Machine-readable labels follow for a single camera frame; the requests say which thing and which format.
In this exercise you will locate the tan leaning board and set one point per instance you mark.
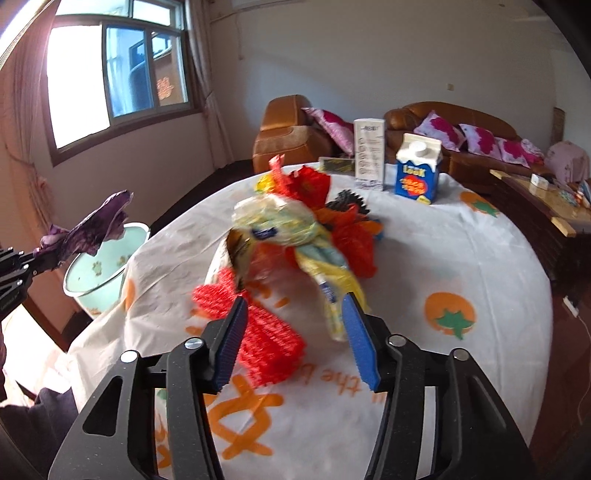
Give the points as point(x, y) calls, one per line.
point(559, 127)

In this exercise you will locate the orange blue snack wrapper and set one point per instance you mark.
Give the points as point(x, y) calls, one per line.
point(369, 227)

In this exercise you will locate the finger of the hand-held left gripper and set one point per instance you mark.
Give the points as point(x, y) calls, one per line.
point(11, 295)
point(27, 259)

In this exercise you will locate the red plastic bag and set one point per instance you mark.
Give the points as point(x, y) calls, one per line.
point(314, 184)

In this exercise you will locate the pink flower pillow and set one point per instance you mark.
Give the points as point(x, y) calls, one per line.
point(534, 150)
point(438, 129)
point(332, 127)
point(512, 152)
point(480, 138)

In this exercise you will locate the blue patterned packet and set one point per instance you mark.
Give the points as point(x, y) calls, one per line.
point(567, 198)

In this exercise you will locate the red foam net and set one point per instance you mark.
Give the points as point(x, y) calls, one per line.
point(272, 341)

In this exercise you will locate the beige curtain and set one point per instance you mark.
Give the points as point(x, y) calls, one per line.
point(23, 161)
point(210, 92)

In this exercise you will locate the yellow plastic bag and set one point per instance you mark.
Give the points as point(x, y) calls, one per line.
point(332, 277)

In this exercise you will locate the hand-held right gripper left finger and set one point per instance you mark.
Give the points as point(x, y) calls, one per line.
point(231, 341)

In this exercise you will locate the small white box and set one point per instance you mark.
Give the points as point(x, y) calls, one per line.
point(539, 181)

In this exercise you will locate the dark wooden coffee table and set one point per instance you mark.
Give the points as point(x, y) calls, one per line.
point(540, 221)

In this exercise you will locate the white power strip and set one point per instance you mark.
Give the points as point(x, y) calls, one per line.
point(571, 306)

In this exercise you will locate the purple wrapper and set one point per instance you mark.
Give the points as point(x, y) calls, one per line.
point(97, 226)

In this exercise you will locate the dark flat snack packet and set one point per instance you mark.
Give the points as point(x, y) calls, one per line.
point(336, 165)

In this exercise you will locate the brown paper wrapper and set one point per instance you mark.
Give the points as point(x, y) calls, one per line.
point(235, 258)

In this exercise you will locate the window with brown frame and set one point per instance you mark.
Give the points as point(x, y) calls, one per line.
point(129, 64)

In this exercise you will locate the brown leather armchair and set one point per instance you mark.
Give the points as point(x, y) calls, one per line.
point(286, 138)

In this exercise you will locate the clear plastic bag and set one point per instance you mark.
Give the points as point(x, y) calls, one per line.
point(281, 217)

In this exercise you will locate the pink cloth-covered chair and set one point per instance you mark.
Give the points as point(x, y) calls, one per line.
point(568, 161)

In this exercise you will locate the blue white milk carton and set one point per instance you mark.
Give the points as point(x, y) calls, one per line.
point(415, 180)

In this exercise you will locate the white tall carton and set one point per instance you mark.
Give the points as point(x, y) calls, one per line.
point(369, 152)

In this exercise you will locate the black foam net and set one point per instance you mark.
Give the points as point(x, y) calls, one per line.
point(346, 201)

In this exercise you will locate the brown leather sofa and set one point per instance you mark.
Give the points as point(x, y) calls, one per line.
point(406, 124)

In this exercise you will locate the mint green basin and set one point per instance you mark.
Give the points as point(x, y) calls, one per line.
point(99, 295)

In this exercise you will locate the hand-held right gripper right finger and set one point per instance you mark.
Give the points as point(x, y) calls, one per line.
point(360, 341)

